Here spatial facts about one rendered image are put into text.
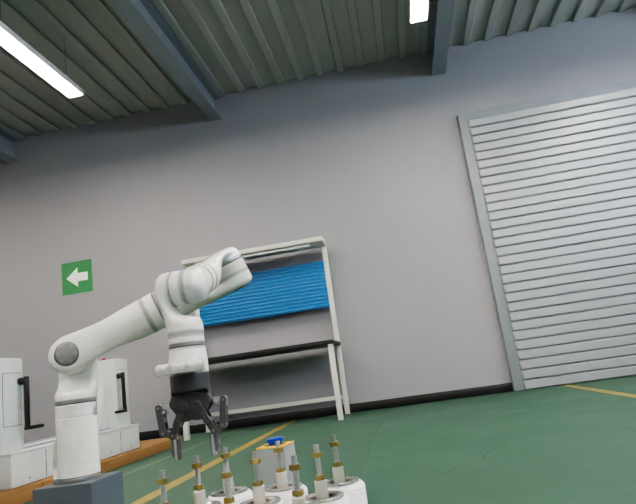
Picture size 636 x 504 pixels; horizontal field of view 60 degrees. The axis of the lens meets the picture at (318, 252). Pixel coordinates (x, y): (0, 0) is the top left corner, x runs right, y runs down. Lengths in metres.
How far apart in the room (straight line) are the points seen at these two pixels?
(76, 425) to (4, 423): 2.33
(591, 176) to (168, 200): 4.83
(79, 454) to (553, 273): 5.47
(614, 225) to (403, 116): 2.57
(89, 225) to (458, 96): 4.73
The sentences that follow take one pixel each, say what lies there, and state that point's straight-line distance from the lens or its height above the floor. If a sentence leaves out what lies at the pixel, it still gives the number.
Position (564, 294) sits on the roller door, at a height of 0.90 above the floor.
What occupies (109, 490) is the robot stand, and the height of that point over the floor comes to 0.27.
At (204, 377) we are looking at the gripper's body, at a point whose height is 0.48.
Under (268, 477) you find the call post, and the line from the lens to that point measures 1.36.
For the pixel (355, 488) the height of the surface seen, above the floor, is 0.24.
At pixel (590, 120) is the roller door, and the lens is 6.90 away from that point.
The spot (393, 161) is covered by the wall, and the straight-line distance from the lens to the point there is 6.58.
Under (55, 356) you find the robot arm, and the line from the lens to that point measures 1.43.
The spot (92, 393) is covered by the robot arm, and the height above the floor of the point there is 0.49.
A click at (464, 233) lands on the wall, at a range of 6.36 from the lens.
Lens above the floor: 0.46
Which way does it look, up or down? 12 degrees up
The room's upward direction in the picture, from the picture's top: 8 degrees counter-clockwise
